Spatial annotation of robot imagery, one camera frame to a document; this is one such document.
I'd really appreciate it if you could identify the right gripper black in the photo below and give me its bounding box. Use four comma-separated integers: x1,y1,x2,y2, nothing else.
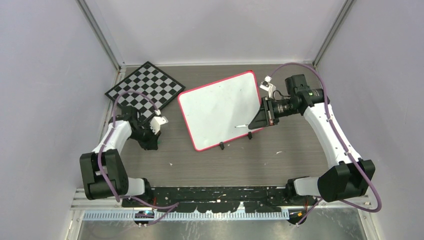
249,96,300,130

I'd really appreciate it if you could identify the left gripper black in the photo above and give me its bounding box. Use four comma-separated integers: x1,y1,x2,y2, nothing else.
129,122,161,151

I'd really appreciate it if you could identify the green whiteboard marker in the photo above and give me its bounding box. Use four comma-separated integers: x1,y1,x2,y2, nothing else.
235,124,249,128

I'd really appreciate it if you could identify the whiteboard with red frame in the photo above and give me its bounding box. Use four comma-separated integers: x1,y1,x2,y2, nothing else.
177,70,261,152

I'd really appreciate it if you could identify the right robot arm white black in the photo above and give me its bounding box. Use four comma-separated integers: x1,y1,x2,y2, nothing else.
247,74,376,205

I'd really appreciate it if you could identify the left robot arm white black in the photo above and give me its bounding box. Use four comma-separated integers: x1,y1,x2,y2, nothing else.
79,106,168,207

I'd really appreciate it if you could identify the black and white chessboard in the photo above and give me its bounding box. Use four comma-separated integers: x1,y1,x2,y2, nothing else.
105,61,186,122

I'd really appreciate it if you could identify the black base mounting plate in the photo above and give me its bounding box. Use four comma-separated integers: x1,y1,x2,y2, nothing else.
121,186,319,215

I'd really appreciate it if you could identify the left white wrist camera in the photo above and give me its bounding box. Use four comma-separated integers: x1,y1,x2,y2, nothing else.
149,116,169,135

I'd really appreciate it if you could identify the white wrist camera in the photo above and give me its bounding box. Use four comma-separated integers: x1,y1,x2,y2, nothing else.
149,116,169,135
259,75,276,98

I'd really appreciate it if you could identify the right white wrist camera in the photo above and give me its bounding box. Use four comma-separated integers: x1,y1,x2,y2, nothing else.
259,75,276,98

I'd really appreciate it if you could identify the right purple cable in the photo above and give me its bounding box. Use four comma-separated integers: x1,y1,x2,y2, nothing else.
264,62,382,227

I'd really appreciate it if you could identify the purple cable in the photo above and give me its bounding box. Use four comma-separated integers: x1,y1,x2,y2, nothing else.
264,62,382,227
97,91,179,227

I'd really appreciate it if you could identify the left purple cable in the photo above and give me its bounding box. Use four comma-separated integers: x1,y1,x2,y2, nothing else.
97,91,179,227

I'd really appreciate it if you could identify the slotted grey cable duct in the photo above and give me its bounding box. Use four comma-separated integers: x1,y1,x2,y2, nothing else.
82,209,290,221

